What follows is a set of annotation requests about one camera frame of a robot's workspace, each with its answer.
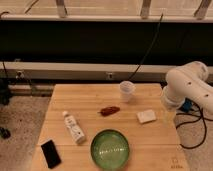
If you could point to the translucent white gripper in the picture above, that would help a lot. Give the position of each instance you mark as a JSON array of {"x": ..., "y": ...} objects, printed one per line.
[{"x": 168, "y": 116}]

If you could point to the white tube bottle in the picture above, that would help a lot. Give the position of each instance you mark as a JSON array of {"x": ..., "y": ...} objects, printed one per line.
[{"x": 74, "y": 128}]

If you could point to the blue box on floor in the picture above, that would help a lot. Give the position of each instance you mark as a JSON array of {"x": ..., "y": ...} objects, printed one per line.
[{"x": 187, "y": 105}]

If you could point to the red dried chili pepper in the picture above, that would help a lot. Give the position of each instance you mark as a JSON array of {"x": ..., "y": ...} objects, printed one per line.
[{"x": 109, "y": 110}]

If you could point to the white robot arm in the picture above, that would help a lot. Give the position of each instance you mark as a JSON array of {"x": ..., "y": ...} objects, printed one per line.
[{"x": 188, "y": 82}]

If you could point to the green ceramic bowl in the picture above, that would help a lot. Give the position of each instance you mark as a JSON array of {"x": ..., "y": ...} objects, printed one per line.
[{"x": 110, "y": 150}]

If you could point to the white sponge block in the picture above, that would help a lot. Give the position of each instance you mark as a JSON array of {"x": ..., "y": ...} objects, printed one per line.
[{"x": 146, "y": 116}]

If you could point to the black object on floor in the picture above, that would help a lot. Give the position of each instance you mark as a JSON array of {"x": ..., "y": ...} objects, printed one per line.
[{"x": 4, "y": 133}]

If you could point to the black smartphone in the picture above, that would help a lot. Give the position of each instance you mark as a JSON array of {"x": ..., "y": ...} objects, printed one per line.
[{"x": 50, "y": 153}]

